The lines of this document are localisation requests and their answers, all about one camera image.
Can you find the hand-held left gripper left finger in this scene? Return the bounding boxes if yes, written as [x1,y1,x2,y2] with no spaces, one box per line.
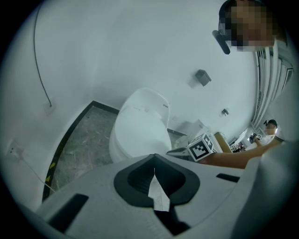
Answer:
[36,153,169,239]

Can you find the black head-mounted camera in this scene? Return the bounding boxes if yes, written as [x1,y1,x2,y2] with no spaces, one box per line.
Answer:
[212,29,232,56]

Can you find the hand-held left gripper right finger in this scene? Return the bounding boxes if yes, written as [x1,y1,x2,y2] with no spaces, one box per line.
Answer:
[153,153,246,232]

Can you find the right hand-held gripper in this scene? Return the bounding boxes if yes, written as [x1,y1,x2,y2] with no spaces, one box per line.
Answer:
[166,132,219,162]

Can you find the person's right forearm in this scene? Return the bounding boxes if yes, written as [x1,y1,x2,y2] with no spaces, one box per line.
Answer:
[202,140,281,170]

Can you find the white plug cable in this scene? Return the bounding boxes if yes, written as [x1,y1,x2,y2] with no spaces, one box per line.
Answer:
[20,153,58,194]

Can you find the white wall socket with plug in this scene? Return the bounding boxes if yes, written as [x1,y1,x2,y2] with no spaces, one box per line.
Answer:
[6,139,25,162]

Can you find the black baseboard strip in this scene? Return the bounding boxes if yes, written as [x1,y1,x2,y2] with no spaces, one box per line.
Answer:
[41,100,187,204]

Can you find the brown cardboard box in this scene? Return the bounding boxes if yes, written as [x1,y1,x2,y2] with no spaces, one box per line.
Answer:
[214,131,234,154]

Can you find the thin black wall cable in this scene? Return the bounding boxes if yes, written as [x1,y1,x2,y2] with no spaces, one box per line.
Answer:
[33,7,53,108]

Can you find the white toilet lid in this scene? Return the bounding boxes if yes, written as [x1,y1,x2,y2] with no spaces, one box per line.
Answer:
[111,108,173,162]

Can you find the person's face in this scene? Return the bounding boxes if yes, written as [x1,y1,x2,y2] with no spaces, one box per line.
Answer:
[219,0,288,52]

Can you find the white compact toilet body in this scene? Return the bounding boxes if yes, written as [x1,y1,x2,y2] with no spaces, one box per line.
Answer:
[108,87,173,164]

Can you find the grey wall-mounted box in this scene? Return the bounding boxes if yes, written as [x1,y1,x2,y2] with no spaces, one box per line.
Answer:
[194,69,212,87]

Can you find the person's cream grey shirt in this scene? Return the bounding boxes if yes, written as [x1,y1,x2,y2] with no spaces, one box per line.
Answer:
[244,139,299,239]

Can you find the white ceiling pipes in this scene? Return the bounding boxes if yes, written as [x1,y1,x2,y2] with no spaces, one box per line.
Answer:
[251,45,294,131]

